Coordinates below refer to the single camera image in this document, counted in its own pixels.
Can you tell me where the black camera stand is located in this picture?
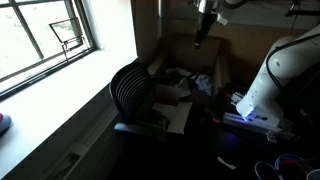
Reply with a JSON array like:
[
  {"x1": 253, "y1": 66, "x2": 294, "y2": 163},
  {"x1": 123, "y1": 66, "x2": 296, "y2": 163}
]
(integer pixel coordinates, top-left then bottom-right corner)
[{"x1": 284, "y1": 0, "x2": 320, "y2": 18}]

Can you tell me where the white printed garment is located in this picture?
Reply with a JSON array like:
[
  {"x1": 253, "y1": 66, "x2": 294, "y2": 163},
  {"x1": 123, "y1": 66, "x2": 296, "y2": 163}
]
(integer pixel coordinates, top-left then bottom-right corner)
[{"x1": 166, "y1": 67, "x2": 193, "y2": 77}]

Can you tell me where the black clamp red handle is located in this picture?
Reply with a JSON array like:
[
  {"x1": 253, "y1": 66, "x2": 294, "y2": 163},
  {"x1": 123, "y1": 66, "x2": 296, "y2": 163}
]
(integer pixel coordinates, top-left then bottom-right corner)
[{"x1": 208, "y1": 113, "x2": 224, "y2": 125}]

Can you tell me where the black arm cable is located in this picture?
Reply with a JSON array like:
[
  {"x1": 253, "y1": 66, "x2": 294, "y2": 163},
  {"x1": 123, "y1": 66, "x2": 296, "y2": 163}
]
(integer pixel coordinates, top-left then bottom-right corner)
[{"x1": 265, "y1": 33, "x2": 320, "y2": 89}]

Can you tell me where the dark framed window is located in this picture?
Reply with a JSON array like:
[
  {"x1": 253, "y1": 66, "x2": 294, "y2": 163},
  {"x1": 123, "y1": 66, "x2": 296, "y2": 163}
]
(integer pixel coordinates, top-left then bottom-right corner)
[{"x1": 0, "y1": 0, "x2": 98, "y2": 101}]

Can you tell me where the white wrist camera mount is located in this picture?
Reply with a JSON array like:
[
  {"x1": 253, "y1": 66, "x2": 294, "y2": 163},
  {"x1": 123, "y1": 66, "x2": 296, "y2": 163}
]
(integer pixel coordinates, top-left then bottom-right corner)
[{"x1": 215, "y1": 12, "x2": 230, "y2": 26}]

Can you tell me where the open cardboard box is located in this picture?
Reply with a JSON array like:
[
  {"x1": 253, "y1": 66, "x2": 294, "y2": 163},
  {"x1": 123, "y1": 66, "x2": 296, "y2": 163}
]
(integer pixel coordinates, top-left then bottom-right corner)
[{"x1": 136, "y1": 83, "x2": 194, "y2": 143}]

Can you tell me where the blue striped shirt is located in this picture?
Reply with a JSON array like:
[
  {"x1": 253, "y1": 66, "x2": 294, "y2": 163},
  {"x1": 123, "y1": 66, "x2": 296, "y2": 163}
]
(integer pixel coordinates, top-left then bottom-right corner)
[{"x1": 194, "y1": 73, "x2": 214, "y2": 96}]

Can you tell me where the small white scrap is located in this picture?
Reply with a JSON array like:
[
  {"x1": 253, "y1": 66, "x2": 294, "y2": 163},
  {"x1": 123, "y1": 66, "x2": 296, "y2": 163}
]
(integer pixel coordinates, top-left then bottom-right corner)
[{"x1": 217, "y1": 156, "x2": 237, "y2": 170}]

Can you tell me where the black slatted office chair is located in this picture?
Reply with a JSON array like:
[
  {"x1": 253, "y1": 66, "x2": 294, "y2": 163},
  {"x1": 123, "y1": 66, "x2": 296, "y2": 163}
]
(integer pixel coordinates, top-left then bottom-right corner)
[{"x1": 109, "y1": 61, "x2": 174, "y2": 141}]

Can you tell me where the tan leather couch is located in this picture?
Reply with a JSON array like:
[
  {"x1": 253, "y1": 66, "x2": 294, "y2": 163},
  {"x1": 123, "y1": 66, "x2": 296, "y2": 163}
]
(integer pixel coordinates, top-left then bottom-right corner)
[{"x1": 146, "y1": 31, "x2": 233, "y2": 101}]

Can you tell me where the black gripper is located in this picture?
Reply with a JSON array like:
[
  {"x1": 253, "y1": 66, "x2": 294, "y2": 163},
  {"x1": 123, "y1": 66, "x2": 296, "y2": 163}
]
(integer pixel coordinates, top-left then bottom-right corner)
[{"x1": 194, "y1": 0, "x2": 219, "y2": 49}]

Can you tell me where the black robot table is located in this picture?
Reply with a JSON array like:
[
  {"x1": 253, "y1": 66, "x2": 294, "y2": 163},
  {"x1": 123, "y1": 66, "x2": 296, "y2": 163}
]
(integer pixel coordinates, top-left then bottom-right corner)
[{"x1": 199, "y1": 109, "x2": 320, "y2": 180}]

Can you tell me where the open hinged window pane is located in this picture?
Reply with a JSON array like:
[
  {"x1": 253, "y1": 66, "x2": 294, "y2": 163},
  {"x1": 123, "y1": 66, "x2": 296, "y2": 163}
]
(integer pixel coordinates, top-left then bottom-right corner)
[{"x1": 48, "y1": 17, "x2": 91, "y2": 61}]

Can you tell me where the blue coiled cable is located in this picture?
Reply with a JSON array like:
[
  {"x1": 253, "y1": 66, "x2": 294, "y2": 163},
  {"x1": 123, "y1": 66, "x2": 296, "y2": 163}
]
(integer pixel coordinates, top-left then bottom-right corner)
[{"x1": 254, "y1": 153, "x2": 314, "y2": 180}]

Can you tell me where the red and blue cap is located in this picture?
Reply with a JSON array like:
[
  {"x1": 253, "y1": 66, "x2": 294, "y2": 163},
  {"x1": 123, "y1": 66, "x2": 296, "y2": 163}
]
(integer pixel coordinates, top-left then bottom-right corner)
[{"x1": 0, "y1": 113, "x2": 13, "y2": 136}]

